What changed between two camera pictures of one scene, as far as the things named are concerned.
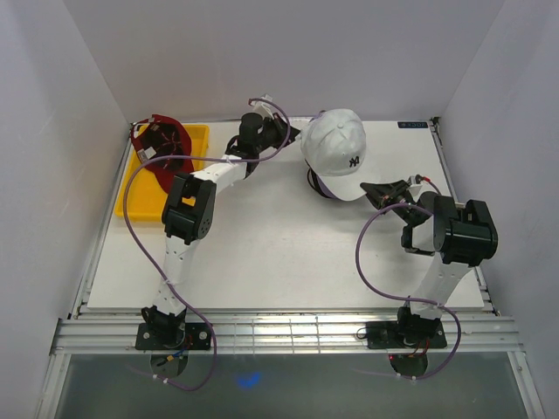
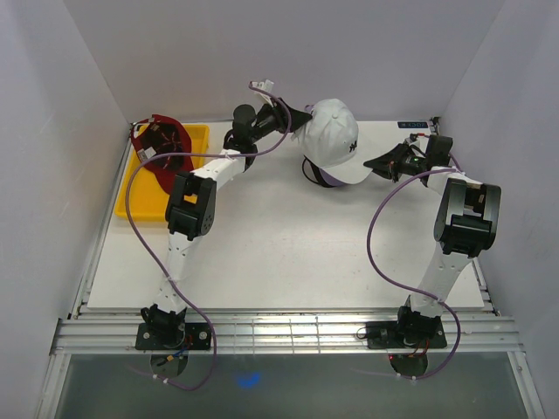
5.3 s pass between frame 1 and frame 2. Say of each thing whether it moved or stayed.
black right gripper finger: moved
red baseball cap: stayed
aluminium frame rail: stayed
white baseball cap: moved
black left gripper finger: moved
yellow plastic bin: stayed
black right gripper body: moved
